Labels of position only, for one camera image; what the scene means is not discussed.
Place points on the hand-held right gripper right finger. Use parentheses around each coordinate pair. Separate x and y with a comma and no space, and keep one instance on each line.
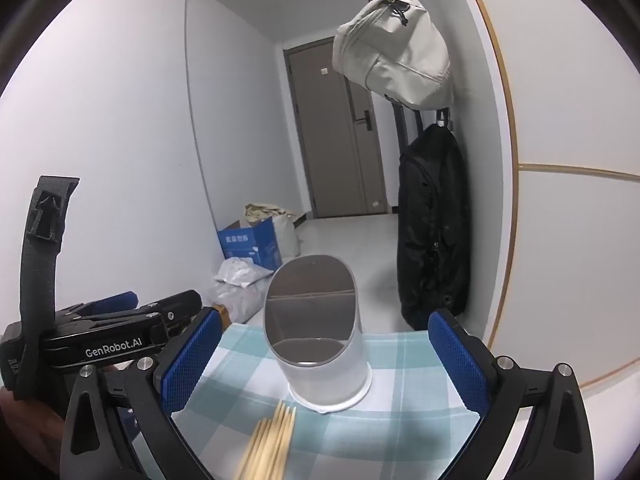
(460,360)

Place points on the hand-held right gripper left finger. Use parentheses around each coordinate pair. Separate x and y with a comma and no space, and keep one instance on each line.
(192,360)

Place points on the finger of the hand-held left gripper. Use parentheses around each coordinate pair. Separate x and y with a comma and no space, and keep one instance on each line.
(180,305)
(112,302)

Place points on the bunch of wooden chopsticks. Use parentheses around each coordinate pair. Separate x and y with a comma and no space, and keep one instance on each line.
(272,445)

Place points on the white grey utensil holder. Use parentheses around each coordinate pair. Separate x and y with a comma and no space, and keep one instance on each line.
(325,380)

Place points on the person's left hand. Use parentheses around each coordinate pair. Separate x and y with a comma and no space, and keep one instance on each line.
(30,425)

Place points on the grey plastic parcel bag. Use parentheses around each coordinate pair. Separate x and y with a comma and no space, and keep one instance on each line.
(240,305)

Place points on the white plastic parcel bag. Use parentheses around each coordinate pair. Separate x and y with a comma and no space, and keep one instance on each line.
(240,272)

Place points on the teal plaid tablecloth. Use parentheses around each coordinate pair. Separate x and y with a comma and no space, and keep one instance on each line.
(400,410)

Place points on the blue cardboard box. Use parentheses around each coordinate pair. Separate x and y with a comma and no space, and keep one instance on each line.
(250,247)

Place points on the black backpack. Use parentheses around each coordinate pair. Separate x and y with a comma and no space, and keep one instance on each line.
(432,230)

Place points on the grey door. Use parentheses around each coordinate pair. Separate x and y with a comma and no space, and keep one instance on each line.
(330,150)

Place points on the white wardrobe gold trim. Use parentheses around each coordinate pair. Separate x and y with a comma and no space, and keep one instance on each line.
(565,110)

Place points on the beige backpack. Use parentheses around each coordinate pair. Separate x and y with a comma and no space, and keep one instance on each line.
(390,50)

